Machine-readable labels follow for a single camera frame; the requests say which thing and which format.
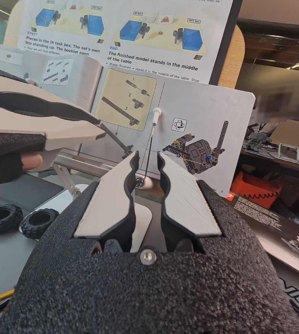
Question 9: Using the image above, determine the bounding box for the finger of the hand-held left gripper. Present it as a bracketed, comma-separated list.
[0, 71, 101, 125]
[0, 104, 107, 171]

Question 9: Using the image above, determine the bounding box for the dark toy set box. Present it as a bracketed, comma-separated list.
[224, 192, 299, 329]

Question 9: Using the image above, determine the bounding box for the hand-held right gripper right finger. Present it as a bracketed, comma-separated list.
[157, 151, 223, 253]

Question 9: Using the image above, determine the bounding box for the black coiled cable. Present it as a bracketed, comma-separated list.
[241, 191, 281, 200]

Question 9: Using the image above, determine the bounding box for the white booklet stand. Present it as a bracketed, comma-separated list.
[51, 107, 163, 253]

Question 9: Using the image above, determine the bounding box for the clear acrylic frame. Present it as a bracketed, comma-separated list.
[277, 143, 299, 161]

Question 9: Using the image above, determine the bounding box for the person's left hand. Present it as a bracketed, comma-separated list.
[21, 153, 43, 170]

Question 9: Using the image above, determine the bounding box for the brown cardboard box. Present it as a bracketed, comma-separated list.
[269, 120, 299, 157]

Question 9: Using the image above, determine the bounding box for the building instruction booklet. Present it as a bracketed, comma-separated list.
[0, 42, 256, 200]

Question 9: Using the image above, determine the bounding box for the wooden side table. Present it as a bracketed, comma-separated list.
[239, 149, 299, 176]

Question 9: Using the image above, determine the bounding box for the grey built toy walker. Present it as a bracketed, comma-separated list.
[245, 131, 273, 152]

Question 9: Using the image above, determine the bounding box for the black backing board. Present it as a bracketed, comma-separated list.
[209, 0, 244, 85]

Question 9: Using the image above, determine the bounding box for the red plastic crate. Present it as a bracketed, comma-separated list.
[230, 171, 283, 209]

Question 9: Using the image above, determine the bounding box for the dark grey flat pad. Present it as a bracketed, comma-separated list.
[0, 172, 65, 205]

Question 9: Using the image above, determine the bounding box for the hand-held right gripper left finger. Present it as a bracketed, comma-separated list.
[73, 150, 140, 253]

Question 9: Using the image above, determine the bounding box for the black toy tyre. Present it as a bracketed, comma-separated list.
[0, 204, 23, 235]
[19, 209, 60, 240]

